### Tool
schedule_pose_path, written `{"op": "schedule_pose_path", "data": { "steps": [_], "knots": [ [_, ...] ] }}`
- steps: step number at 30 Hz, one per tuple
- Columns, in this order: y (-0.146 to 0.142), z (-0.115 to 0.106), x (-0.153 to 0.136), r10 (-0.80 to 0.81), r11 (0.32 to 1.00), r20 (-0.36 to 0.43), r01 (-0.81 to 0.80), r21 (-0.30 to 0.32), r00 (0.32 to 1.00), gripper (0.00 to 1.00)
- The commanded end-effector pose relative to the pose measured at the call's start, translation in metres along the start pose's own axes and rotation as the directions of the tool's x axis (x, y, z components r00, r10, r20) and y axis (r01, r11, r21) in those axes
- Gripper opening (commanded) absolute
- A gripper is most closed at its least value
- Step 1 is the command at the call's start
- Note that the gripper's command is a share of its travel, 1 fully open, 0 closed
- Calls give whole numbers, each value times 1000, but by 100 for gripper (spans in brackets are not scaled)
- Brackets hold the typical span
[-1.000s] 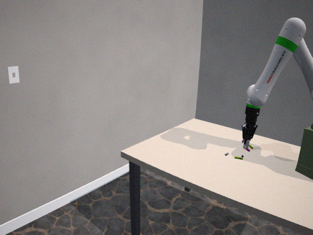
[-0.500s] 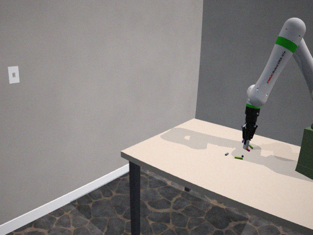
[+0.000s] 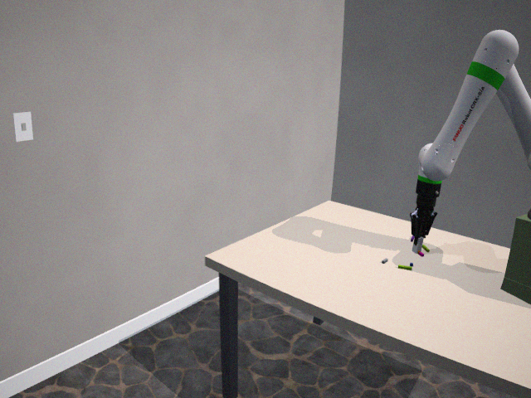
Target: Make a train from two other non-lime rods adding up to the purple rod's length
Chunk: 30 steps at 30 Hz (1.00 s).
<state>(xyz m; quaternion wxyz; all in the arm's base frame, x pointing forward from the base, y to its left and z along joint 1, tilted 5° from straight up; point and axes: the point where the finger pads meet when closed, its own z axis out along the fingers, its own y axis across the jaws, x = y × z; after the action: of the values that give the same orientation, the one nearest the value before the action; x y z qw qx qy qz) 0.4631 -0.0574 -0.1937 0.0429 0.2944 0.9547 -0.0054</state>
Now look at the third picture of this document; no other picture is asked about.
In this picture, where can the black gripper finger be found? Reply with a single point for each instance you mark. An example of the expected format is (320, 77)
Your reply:
(417, 223)
(427, 226)

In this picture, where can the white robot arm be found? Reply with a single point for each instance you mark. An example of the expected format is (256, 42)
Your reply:
(493, 61)

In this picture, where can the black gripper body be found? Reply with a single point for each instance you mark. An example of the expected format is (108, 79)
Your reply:
(425, 204)

